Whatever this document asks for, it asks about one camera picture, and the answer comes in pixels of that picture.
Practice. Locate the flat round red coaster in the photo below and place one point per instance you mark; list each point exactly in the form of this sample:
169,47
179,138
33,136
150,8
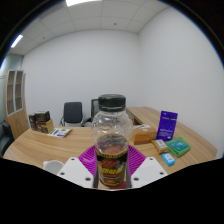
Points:
118,187

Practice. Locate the wooden side desk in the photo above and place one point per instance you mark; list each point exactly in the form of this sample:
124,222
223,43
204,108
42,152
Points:
146,115

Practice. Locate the small blue box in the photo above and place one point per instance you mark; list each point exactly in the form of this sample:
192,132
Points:
168,159

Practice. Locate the white and green leaflet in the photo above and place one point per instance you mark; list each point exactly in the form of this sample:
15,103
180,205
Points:
60,132

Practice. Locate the rectangular ceiling light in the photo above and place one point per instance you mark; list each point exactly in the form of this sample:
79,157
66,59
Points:
80,2
16,41

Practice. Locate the dark brown cardboard box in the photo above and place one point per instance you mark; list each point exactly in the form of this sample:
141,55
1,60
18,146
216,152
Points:
42,116

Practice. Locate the clear black-capped drink bottle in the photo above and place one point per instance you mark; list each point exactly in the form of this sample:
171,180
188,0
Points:
111,133

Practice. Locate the purple upright card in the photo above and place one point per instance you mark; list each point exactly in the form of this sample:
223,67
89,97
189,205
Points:
166,126

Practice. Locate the flat green box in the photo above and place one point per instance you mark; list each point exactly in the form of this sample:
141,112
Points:
178,146

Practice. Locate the small tan packet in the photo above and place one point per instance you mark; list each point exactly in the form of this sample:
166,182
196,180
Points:
160,146

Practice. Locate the clear round plastic lid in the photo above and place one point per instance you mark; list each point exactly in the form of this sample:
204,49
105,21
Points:
142,126

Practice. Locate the small brown cardboard box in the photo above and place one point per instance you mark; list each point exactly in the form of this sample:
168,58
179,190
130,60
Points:
32,122

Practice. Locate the white and grey mug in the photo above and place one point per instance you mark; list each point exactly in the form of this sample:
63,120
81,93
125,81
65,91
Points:
52,166

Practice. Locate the tan cardboard box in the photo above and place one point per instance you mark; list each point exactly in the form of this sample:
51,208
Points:
47,126

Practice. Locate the orange-brown wooden box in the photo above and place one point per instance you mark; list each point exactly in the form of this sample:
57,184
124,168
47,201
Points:
145,136

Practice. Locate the wooden shelf cabinet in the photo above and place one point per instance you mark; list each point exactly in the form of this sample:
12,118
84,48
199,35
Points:
18,123

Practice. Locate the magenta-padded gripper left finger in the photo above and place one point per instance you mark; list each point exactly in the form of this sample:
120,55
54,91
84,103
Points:
76,171

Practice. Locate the black leather sofa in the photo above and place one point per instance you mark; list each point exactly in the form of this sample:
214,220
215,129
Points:
5,138

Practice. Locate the black grey-backed office chair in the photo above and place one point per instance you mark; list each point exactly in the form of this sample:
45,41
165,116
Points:
94,110

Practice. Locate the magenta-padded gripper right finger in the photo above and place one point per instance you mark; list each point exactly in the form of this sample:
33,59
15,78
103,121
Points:
146,171

